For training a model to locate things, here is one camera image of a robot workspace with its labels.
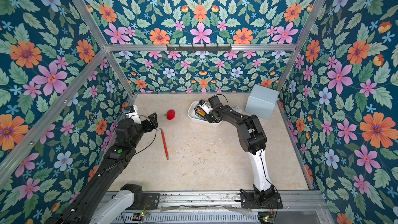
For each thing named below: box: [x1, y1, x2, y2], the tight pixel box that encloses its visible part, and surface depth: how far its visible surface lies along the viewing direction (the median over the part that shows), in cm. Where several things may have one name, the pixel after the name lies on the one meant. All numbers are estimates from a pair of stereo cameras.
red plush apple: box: [163, 109, 176, 120], surface depth 107 cm
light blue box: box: [245, 84, 280, 120], surface depth 100 cm
